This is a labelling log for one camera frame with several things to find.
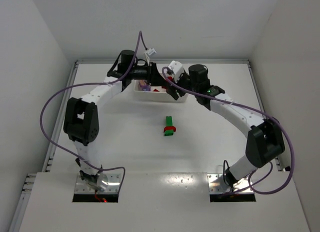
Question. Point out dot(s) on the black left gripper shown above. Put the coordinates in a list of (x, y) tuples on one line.
[(153, 73)]

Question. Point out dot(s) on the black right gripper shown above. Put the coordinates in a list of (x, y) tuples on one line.
[(182, 84)]

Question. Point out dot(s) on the purple flower lego brick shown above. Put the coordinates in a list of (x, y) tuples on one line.
[(145, 88)]

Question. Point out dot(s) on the purple butterfly lego brick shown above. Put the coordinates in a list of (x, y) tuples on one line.
[(143, 84)]

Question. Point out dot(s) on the green number lego brick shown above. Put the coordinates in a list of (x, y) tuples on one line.
[(169, 121)]

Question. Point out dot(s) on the red green rounded lego stack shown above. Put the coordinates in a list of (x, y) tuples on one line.
[(169, 130)]

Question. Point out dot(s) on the red rounded lego brick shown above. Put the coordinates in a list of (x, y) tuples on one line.
[(168, 79)]

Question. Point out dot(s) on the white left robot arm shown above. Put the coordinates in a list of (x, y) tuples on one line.
[(81, 122)]

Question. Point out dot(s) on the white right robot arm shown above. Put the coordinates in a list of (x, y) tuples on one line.
[(264, 137)]

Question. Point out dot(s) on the white compartment tray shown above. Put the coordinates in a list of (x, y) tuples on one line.
[(151, 96)]

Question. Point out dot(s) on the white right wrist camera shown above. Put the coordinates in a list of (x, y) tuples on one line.
[(175, 70)]

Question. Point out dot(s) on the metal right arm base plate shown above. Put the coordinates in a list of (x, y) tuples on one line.
[(217, 185)]

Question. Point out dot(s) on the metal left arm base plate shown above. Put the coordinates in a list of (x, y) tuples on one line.
[(106, 184)]

